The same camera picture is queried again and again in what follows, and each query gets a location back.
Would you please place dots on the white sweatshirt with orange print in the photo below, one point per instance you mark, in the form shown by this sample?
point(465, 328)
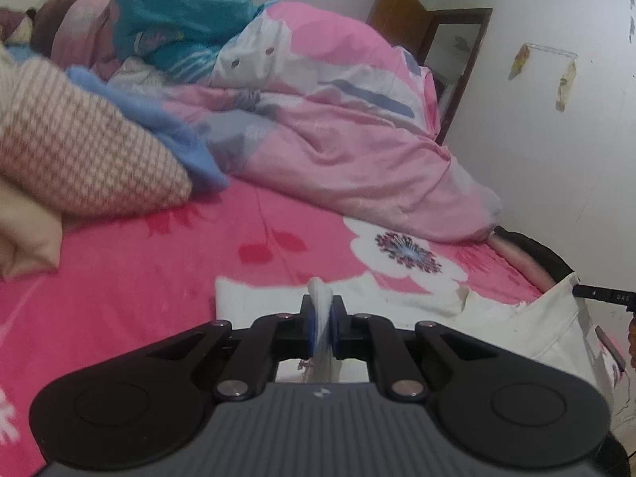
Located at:
point(526, 323)

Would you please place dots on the yellowish wall scrap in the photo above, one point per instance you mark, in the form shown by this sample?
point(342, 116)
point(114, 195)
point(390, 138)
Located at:
point(520, 62)
point(566, 84)

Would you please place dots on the brown wooden door frame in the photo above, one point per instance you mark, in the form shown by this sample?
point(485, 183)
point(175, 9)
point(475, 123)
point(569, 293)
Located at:
point(407, 15)

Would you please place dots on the blue fleece garment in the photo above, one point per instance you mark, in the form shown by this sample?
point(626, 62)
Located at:
point(164, 129)

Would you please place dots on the pink floral bed sheet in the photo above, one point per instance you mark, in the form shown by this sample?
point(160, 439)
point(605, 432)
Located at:
point(149, 283)

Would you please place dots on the pink patterned quilt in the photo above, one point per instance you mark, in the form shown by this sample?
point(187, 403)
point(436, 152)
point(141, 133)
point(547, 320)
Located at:
point(348, 134)

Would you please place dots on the folded black and pink garment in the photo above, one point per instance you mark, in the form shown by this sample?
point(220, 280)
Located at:
point(536, 258)

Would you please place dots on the beige cloth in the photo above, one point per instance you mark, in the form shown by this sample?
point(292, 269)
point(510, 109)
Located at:
point(25, 238)

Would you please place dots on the pink checked knit garment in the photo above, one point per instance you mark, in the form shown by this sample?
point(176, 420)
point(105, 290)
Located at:
point(84, 154)

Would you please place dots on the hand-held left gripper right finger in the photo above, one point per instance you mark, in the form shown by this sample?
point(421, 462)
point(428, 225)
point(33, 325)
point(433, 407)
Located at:
point(334, 328)

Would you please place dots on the teal printed blanket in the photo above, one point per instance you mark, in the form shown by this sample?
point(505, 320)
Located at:
point(174, 20)

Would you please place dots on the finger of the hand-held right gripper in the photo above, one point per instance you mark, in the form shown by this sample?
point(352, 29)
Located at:
point(591, 292)

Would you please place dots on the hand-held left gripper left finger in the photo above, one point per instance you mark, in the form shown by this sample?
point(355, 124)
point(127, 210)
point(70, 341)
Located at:
point(310, 328)

